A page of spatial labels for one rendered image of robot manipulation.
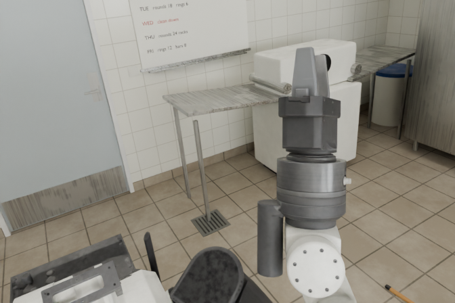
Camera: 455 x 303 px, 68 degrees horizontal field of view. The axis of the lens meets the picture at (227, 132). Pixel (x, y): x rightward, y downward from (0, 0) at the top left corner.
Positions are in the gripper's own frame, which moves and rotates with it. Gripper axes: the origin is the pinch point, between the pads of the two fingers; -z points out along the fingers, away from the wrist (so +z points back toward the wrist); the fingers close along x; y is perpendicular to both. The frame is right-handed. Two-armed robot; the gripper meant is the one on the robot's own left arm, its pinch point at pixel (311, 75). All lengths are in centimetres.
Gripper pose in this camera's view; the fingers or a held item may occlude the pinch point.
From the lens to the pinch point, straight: 46.1
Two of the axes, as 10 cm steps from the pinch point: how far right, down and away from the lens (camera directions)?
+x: -5.2, 0.2, -8.5
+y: -8.6, -0.1, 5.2
